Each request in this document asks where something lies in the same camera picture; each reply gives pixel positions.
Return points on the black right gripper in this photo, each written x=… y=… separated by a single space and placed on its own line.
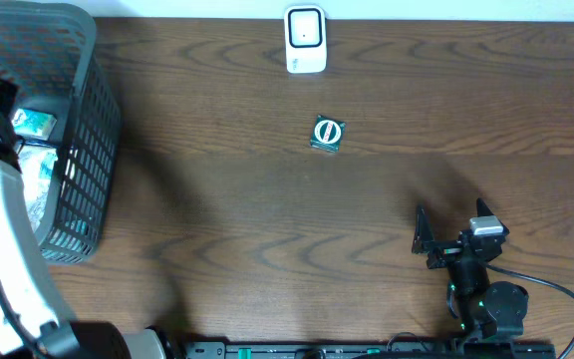
x=424 y=241

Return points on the teal tissue pack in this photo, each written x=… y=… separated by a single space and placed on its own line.
x=33 y=124

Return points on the white blue-edged snack bag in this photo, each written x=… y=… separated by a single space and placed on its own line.
x=37 y=164

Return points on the dark green round-logo box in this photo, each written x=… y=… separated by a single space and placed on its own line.
x=327 y=134

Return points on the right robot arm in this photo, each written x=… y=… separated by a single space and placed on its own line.
x=487 y=310

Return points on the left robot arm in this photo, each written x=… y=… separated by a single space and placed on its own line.
x=35 y=320

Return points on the white barcode scanner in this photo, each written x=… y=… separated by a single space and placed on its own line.
x=305 y=39

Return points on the grey plastic mesh basket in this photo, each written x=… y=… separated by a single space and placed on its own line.
x=48 y=51

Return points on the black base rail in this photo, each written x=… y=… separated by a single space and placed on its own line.
x=404 y=348

